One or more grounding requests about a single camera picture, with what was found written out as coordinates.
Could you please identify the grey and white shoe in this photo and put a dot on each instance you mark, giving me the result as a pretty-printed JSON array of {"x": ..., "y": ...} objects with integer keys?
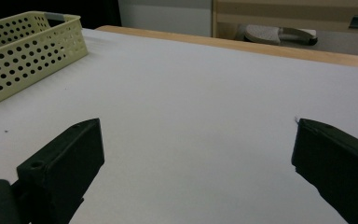
[{"x": 276, "y": 34}]

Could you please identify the light wooden furniture frame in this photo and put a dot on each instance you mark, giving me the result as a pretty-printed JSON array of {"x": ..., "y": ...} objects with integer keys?
[{"x": 292, "y": 14}]

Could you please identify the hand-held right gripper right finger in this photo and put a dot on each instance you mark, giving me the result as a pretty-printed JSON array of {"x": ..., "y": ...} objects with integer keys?
[{"x": 338, "y": 165}]

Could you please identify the pale yellow perforated basket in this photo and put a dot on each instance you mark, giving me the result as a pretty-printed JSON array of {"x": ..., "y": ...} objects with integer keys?
[{"x": 24, "y": 53}]

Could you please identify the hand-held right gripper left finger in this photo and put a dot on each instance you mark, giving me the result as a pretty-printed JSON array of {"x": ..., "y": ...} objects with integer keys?
[{"x": 60, "y": 171}]

